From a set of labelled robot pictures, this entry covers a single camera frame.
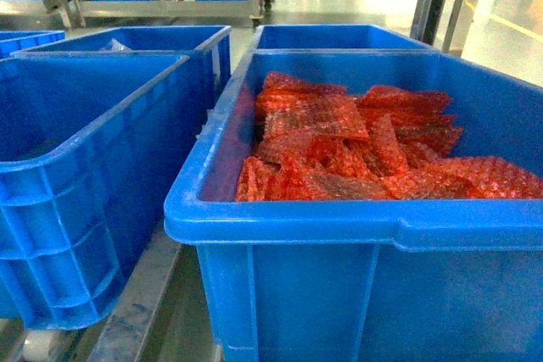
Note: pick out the red bubble wrap bags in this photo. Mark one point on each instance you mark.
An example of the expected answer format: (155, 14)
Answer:
(316, 142)

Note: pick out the blue bin with red bags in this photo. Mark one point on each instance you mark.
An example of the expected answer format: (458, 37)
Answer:
(432, 280)

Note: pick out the blue bin behind front bin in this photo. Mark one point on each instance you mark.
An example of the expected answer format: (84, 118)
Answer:
(333, 37)

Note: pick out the blue bin rear left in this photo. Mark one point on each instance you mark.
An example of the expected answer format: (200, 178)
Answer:
(208, 45)

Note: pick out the empty blue bin left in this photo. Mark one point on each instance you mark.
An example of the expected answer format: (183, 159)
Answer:
(90, 147)

